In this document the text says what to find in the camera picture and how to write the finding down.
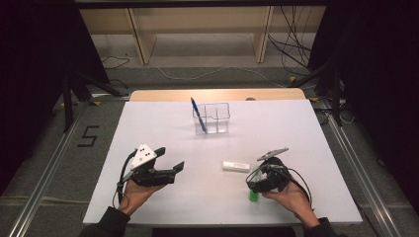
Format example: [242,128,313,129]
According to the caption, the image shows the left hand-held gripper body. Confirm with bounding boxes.
[124,142,176,188]

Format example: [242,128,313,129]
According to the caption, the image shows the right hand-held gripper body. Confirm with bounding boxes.
[248,147,293,194]

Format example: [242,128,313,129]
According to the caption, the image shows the green highlighter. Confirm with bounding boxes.
[248,184,262,202]

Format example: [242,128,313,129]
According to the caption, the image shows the white cylindrical tube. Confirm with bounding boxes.
[222,160,251,173]

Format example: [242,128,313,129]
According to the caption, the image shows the blue ballpoint pen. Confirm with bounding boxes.
[190,97,209,134]

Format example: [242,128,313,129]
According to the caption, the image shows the clear plastic organizer box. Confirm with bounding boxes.
[192,102,231,136]

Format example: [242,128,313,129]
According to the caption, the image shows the person's right hand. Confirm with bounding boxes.
[261,180,320,229]

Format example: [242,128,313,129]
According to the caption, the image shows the person's left hand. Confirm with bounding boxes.
[118,179,166,216]

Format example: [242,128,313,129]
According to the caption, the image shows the light wooden table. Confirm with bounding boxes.
[129,88,306,103]

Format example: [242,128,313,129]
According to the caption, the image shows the black stand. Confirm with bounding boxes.
[61,70,125,132]
[290,55,345,127]

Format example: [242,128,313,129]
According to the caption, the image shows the beige wooden shelf unit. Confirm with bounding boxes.
[78,5,327,65]

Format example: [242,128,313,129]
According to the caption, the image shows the black curtain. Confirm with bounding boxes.
[309,0,419,211]
[0,0,112,196]

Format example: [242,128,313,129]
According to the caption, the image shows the left hand-held gripper cable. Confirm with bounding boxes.
[113,149,137,208]

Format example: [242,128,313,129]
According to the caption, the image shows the hand-held gripper cable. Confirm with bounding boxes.
[113,149,137,208]
[286,167,314,211]

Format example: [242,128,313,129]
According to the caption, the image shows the right hand-held gripper cable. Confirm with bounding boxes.
[286,167,314,211]

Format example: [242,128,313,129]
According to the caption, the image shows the white floor cable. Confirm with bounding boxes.
[156,65,288,88]

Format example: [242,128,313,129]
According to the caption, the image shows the metal floor rail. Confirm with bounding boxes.
[320,100,401,237]
[6,98,87,237]

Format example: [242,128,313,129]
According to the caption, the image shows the thin black floor cable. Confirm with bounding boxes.
[100,55,131,90]

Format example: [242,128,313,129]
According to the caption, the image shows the black cable bundle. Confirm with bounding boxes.
[267,5,312,68]

